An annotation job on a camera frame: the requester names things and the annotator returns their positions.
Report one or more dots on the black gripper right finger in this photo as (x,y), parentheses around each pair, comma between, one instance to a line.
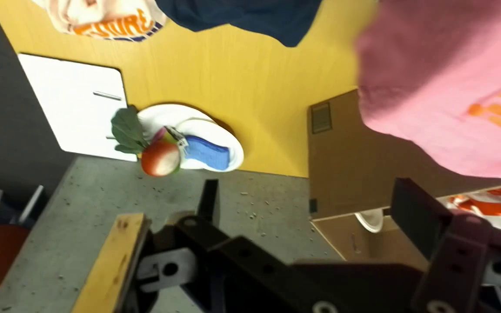
(456,255)

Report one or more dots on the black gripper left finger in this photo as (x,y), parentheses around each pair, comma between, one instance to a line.
(244,272)

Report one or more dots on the pink shirt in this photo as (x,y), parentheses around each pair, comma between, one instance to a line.
(435,75)

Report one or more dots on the navy blue garment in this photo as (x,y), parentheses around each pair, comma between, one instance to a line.
(251,18)

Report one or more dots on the peach shirt with orange print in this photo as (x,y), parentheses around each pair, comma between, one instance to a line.
(105,18)

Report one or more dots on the white bowl in box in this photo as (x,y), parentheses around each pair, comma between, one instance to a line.
(369,220)

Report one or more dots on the blue toy on plate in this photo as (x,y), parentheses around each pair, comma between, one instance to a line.
(209,154)

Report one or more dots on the brown cardboard box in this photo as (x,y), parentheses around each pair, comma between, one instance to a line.
(348,168)

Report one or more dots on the red toy apple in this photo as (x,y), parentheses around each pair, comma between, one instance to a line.
(160,157)

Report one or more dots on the white plate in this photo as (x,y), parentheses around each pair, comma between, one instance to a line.
(216,131)

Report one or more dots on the white paper sheet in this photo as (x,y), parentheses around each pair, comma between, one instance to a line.
(77,105)

